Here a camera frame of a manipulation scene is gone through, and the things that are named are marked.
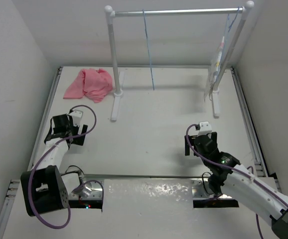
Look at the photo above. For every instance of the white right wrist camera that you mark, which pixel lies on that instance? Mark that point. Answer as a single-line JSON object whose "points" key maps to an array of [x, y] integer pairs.
{"points": [[203, 128]]}

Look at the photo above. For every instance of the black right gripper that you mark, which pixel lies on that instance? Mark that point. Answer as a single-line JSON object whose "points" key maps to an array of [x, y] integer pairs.
{"points": [[214, 138]]}

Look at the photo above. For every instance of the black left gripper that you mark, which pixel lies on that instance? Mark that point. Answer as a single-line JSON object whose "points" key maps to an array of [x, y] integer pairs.
{"points": [[77, 140]]}

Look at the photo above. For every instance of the pink t shirt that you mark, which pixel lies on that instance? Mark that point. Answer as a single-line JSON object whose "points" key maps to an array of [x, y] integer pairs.
{"points": [[91, 83]]}

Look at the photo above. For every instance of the white clothes rack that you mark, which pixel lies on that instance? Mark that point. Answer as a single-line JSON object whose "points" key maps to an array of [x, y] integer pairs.
{"points": [[110, 15]]}

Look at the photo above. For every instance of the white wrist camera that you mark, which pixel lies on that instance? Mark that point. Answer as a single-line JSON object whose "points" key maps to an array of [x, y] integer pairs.
{"points": [[203, 128], [76, 116]]}

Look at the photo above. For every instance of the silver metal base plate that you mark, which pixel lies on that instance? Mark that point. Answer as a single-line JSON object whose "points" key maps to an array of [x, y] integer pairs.
{"points": [[91, 189]]}

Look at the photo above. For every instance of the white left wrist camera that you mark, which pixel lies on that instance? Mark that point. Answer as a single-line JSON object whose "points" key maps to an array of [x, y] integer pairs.
{"points": [[76, 116]]}

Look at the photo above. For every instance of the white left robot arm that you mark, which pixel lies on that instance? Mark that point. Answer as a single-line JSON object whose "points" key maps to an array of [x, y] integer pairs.
{"points": [[49, 188]]}

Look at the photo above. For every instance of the white patterned hanging garment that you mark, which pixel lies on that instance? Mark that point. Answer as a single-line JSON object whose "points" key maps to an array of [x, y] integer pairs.
{"points": [[214, 68]]}

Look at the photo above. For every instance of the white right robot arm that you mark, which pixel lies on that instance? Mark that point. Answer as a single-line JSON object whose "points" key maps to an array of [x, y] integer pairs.
{"points": [[233, 179]]}

